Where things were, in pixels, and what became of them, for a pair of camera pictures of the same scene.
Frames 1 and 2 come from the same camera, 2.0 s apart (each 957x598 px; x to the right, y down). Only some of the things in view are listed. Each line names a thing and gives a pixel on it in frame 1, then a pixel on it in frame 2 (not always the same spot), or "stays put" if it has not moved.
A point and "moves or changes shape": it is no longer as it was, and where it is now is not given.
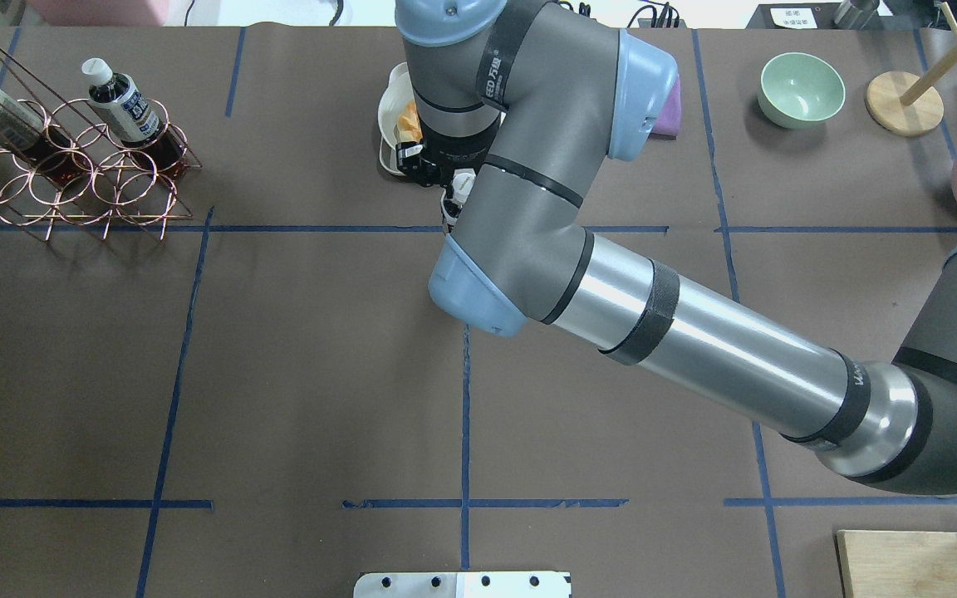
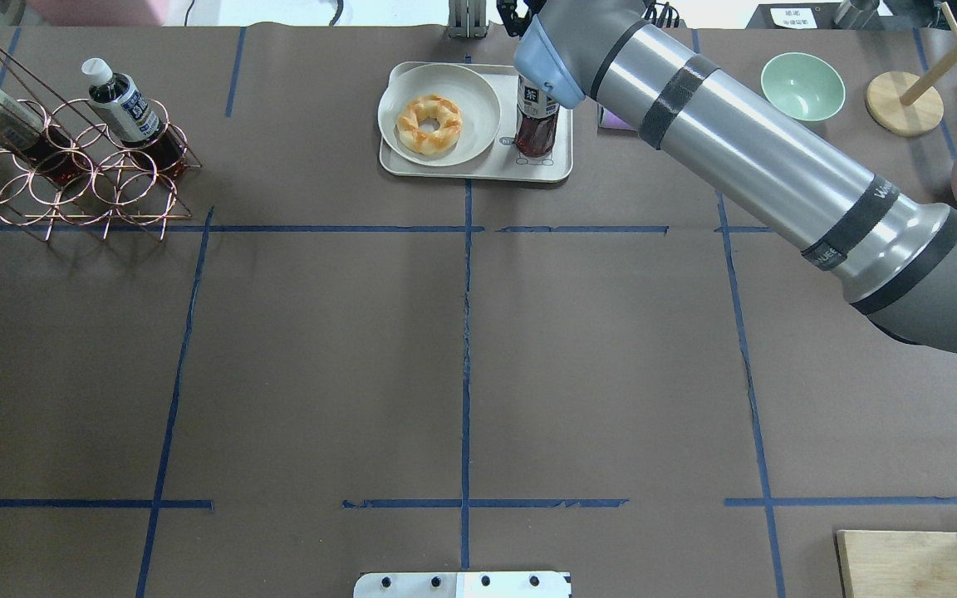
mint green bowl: (799, 90) stays put
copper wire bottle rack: (71, 162) stays put
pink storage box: (91, 13) stays put
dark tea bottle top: (462, 183) moves or changes shape
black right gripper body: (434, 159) to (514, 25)
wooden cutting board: (892, 564) stays put
